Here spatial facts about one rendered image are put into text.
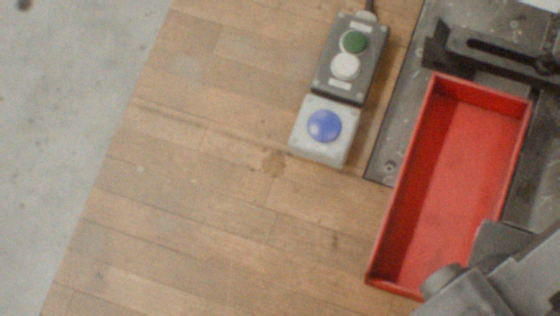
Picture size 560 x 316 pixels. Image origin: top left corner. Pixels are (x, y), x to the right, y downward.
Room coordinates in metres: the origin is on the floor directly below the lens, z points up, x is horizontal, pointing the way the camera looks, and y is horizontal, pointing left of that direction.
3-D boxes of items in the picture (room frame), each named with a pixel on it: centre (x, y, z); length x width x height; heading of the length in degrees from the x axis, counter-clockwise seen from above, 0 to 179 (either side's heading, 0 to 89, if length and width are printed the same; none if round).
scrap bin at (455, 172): (0.35, -0.18, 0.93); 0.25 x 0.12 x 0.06; 151
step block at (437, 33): (0.52, -0.22, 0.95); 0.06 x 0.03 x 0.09; 61
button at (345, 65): (0.52, -0.09, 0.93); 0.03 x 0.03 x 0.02
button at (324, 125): (0.45, -0.05, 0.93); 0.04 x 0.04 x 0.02
